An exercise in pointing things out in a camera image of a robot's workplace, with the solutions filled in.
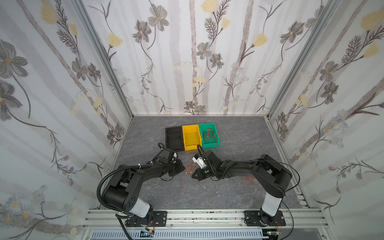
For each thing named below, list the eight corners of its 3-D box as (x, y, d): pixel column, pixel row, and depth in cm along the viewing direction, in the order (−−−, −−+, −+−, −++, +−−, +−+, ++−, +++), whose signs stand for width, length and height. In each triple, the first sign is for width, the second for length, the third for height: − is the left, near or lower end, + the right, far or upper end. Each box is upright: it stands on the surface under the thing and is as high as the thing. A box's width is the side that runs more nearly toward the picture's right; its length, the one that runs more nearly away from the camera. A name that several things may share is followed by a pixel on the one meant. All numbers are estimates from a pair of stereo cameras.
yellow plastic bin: (184, 152, 102) (184, 145, 96) (182, 132, 113) (181, 126, 107) (202, 149, 103) (202, 143, 97) (198, 130, 114) (198, 124, 108)
